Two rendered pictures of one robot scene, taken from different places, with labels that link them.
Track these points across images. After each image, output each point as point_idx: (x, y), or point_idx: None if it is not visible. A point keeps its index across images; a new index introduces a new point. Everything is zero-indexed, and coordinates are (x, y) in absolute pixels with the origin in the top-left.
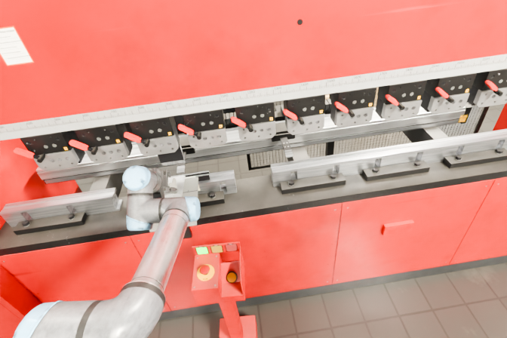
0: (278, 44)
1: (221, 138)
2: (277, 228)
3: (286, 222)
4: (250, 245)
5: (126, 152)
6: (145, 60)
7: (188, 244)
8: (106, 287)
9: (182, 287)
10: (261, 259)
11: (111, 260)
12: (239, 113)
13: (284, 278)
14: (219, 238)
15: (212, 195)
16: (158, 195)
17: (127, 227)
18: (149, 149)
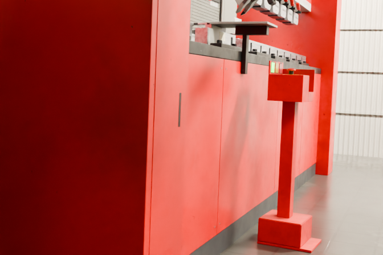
0: None
1: None
2: (265, 86)
3: (267, 79)
4: (256, 106)
5: None
6: None
7: (240, 89)
8: (198, 155)
9: (228, 173)
10: (258, 132)
11: (210, 97)
12: None
13: (261, 174)
14: (249, 88)
15: (236, 44)
16: None
17: None
18: None
